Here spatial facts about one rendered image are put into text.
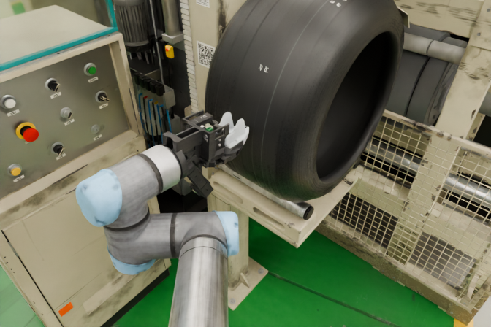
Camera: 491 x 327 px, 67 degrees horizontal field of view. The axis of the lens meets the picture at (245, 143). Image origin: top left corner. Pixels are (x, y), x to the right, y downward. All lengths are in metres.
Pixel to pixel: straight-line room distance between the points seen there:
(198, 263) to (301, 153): 0.35
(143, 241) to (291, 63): 0.42
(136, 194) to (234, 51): 0.39
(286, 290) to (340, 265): 0.32
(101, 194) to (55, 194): 0.74
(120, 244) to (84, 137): 0.72
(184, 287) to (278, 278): 1.49
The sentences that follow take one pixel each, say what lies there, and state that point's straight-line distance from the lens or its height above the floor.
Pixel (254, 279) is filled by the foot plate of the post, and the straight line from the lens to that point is 1.98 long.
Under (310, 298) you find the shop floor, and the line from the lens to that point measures 1.97.
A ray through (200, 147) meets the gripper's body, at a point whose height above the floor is 1.28.
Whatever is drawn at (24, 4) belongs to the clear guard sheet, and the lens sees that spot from 1.10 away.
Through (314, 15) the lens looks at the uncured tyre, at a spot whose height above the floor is 1.44.
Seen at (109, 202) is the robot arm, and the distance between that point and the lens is 0.57.
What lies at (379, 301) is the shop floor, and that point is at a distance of 2.04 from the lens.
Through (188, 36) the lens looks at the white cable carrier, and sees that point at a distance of 1.18.
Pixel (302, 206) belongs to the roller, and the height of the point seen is 0.92.
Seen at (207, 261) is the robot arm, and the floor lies 1.24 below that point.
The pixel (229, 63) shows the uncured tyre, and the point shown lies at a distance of 0.82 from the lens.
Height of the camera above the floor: 1.70
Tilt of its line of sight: 39 degrees down
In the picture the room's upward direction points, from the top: straight up
